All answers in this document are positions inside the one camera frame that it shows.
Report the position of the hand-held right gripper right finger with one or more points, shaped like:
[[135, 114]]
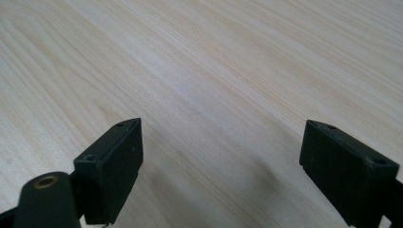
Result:
[[345, 177]]

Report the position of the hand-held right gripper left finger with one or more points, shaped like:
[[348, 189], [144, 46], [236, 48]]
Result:
[[109, 177]]

